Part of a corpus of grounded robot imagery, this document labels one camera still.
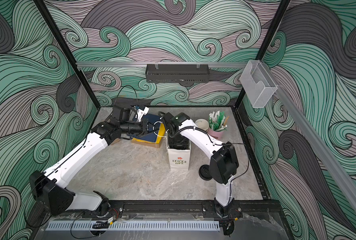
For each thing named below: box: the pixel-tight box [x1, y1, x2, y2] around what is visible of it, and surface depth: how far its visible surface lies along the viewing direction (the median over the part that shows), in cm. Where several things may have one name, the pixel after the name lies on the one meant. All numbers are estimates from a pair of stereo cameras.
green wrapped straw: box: [215, 111, 225, 131], surface depth 91 cm
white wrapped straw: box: [209, 110, 220, 122], surface depth 91 cm
